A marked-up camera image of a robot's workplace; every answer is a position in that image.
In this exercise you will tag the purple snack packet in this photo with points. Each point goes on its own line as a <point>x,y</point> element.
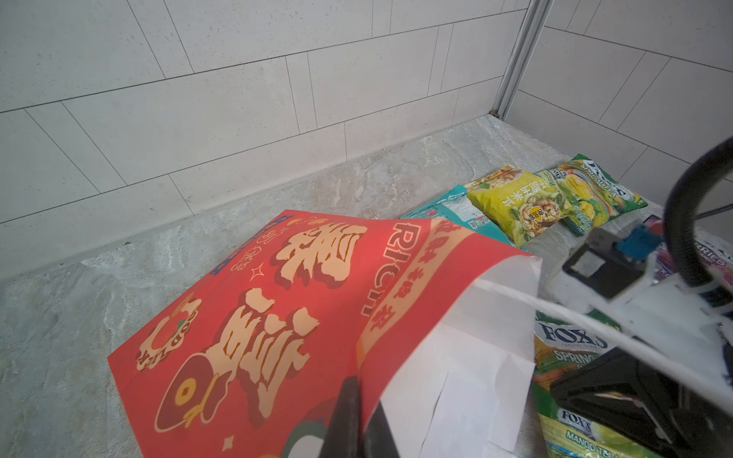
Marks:
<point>681,264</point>

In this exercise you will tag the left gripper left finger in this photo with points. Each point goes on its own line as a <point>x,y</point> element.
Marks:
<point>343,438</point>

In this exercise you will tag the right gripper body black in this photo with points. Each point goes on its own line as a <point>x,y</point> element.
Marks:
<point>699,428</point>

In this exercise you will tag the red paper gift bag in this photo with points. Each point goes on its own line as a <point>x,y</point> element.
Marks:
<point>435,321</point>

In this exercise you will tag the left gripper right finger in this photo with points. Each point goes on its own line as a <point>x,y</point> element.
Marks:
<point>378,441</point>

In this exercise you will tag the yellow green snack packet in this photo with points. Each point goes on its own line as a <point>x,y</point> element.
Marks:
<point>520,203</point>

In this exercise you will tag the teal snack packet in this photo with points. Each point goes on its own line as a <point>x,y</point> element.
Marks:
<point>456,207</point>

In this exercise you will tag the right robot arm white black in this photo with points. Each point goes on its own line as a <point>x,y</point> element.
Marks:
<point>688,193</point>

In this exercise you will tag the green mango tea candy packet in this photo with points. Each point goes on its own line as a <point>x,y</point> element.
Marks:
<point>559,348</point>

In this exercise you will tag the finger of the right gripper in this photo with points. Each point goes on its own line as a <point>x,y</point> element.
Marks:
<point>620,392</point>

